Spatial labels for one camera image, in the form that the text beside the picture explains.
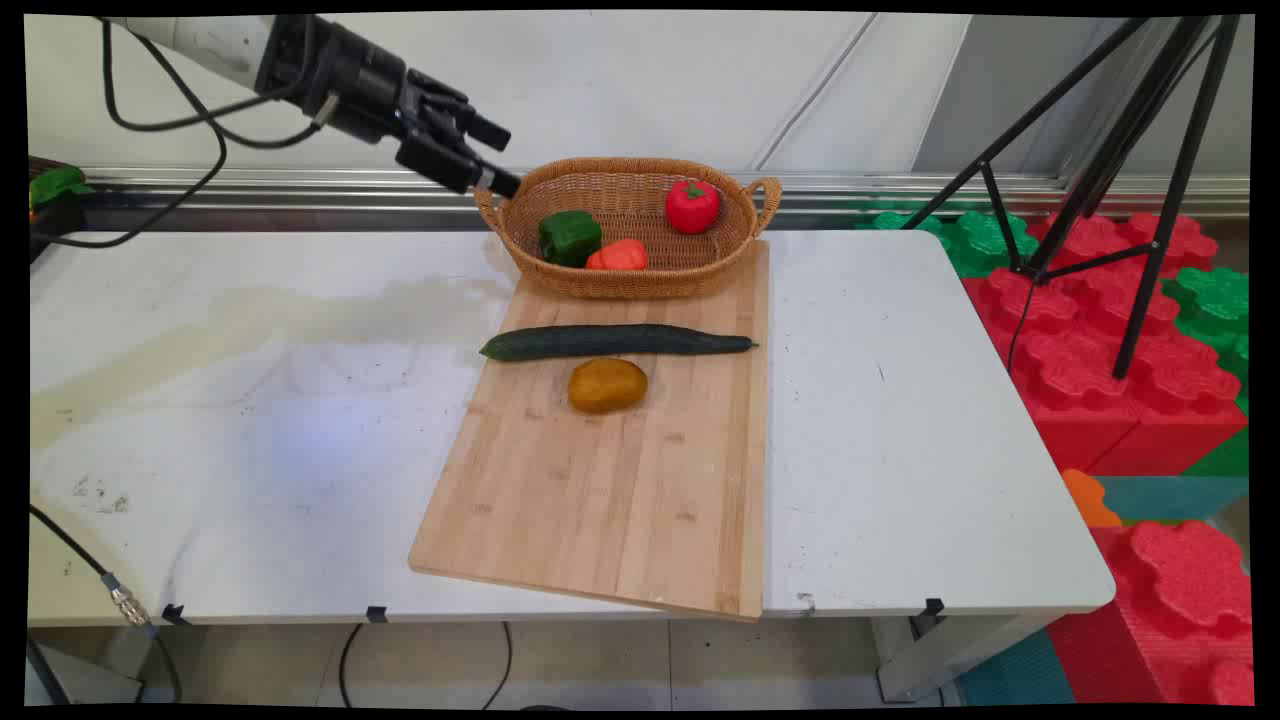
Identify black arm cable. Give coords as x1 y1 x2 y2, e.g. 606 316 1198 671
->
30 18 333 251

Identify orange foam piece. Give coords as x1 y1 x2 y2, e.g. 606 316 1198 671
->
1061 468 1124 529

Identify green toy vegetable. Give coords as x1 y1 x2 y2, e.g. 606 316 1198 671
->
30 165 97 211

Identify black box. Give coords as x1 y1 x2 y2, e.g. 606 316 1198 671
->
30 155 93 263

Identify black cable with metal connector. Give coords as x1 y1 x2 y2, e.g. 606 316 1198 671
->
30 505 187 703

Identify black cable under table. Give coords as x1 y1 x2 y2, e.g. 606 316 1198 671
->
337 621 514 711

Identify orange toy bell pepper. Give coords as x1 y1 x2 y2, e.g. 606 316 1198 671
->
585 238 650 272

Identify black camera tripod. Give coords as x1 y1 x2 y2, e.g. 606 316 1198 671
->
900 15 1243 381

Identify green toy bell pepper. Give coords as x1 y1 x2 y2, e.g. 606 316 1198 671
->
538 210 604 269

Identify bamboo cutting board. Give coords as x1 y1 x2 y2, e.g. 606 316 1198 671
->
408 238 771 623

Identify white table leg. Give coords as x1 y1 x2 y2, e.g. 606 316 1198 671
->
868 612 1053 703

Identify woven wicker basket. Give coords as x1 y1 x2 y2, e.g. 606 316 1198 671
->
474 157 783 301

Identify large red foam block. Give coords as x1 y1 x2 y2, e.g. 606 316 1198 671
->
960 212 1251 477

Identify aluminium wall rail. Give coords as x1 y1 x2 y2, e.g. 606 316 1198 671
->
80 166 1251 219

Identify green foam block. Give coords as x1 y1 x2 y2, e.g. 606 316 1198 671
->
1160 265 1251 416
868 208 1041 280

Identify red toy tomato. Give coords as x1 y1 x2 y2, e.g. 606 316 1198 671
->
664 178 722 236

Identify brown toy potato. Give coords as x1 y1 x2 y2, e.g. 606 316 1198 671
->
567 357 649 415

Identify teal foam mat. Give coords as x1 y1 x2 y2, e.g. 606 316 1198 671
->
1095 474 1251 523

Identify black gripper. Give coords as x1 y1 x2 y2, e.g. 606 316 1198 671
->
255 15 523 199

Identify dark green cucumber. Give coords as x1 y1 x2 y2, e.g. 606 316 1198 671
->
479 323 760 363

